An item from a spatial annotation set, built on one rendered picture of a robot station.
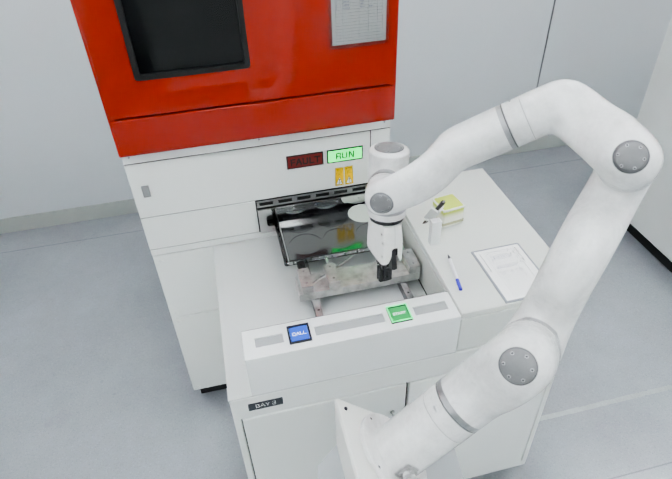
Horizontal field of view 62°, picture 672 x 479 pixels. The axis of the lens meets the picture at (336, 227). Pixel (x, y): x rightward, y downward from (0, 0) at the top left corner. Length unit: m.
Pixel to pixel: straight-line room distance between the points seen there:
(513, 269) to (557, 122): 0.61
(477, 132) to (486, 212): 0.72
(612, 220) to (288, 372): 0.82
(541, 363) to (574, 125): 0.42
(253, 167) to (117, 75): 0.48
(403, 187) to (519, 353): 0.36
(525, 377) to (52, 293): 2.65
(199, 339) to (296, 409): 0.77
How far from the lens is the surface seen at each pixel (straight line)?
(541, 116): 1.10
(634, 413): 2.66
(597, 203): 1.12
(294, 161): 1.77
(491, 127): 1.10
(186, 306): 2.11
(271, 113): 1.63
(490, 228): 1.74
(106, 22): 1.53
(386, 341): 1.44
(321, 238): 1.77
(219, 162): 1.74
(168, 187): 1.78
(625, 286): 3.19
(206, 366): 2.36
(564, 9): 3.79
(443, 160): 1.10
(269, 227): 1.89
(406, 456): 1.20
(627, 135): 1.02
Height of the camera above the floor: 2.02
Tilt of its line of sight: 38 degrees down
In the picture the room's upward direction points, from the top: 2 degrees counter-clockwise
